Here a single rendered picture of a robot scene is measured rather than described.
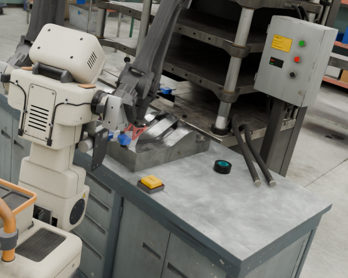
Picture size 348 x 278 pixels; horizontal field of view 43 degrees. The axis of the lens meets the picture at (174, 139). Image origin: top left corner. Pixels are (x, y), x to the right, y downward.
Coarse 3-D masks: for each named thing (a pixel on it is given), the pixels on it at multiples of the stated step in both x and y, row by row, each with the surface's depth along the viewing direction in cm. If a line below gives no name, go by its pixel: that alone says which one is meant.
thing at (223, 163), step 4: (220, 160) 206; (216, 164) 201; (220, 164) 202; (224, 164) 205; (228, 164) 203; (216, 168) 202; (220, 168) 200; (224, 168) 200; (228, 168) 200; (220, 172) 201; (224, 172) 201; (228, 172) 202
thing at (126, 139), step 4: (128, 132) 188; (132, 132) 189; (120, 136) 185; (124, 136) 186; (128, 136) 187; (112, 140) 181; (116, 140) 183; (120, 140) 184; (124, 140) 184; (128, 140) 185; (132, 140) 186; (136, 140) 189; (124, 144) 185; (128, 144) 187; (132, 144) 188
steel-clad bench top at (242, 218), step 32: (192, 160) 209; (224, 160) 215; (160, 192) 176; (192, 192) 181; (224, 192) 186; (256, 192) 191; (288, 192) 197; (192, 224) 159; (224, 224) 163; (256, 224) 167; (288, 224) 171
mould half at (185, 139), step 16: (160, 128) 209; (112, 144) 194; (144, 144) 195; (160, 144) 199; (176, 144) 201; (192, 144) 210; (208, 144) 220; (128, 160) 188; (144, 160) 189; (160, 160) 197
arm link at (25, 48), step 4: (24, 44) 164; (28, 44) 164; (32, 44) 164; (20, 48) 162; (24, 48) 162; (28, 48) 163; (16, 52) 161; (24, 52) 161; (28, 52) 160; (28, 56) 161; (32, 64) 164
